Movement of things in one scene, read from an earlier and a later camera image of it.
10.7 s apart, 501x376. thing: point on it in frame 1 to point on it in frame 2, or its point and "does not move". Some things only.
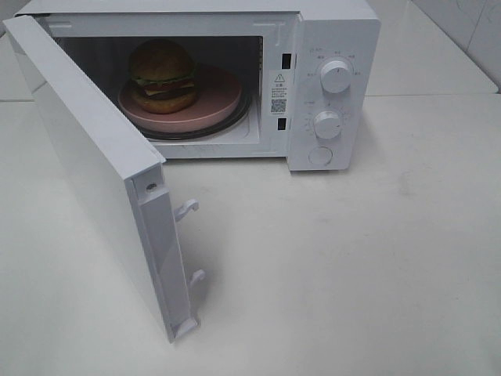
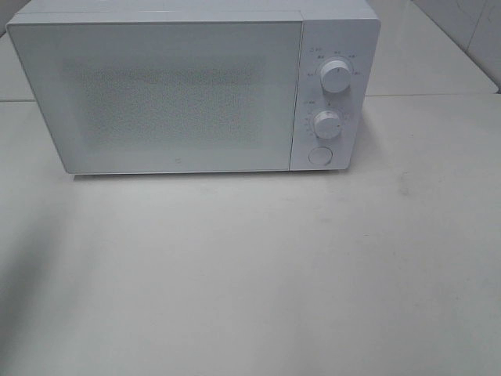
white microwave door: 120,171 to 165,92
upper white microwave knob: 335,76 does not move
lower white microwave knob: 327,124 does not move
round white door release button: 320,155 does not move
